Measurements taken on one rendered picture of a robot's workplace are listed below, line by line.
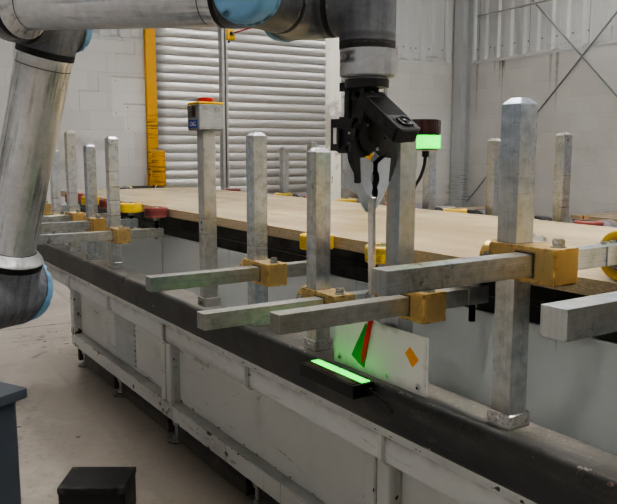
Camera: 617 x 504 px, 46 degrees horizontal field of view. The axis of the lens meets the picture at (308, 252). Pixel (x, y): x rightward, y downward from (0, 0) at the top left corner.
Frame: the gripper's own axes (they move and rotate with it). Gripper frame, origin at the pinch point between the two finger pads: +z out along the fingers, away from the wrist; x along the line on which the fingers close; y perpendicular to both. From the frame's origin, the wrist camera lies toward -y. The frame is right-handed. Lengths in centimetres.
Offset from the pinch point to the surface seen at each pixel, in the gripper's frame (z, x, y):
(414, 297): 15.0, -4.9, -5.1
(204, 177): -1, -6, 76
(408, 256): 9.1, -7.9, 0.0
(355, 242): 12.4, -25.3, 37.8
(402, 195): -1.3, -6.4, 0.2
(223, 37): -67, -118, 282
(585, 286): 12.3, -25.0, -22.7
